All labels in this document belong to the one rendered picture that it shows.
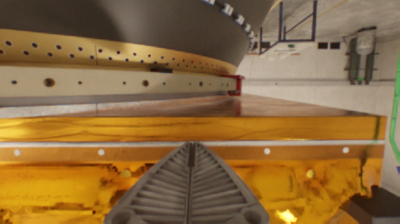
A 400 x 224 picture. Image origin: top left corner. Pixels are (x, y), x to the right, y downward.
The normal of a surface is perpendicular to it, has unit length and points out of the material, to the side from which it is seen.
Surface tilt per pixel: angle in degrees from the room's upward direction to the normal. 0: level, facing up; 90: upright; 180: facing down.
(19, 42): 62
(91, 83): 90
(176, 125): 90
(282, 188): 126
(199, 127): 90
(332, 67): 90
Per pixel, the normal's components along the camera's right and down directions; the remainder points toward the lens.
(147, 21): 0.51, 0.53
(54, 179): -0.01, -0.63
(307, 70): 0.00, 0.09
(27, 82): 0.40, 0.08
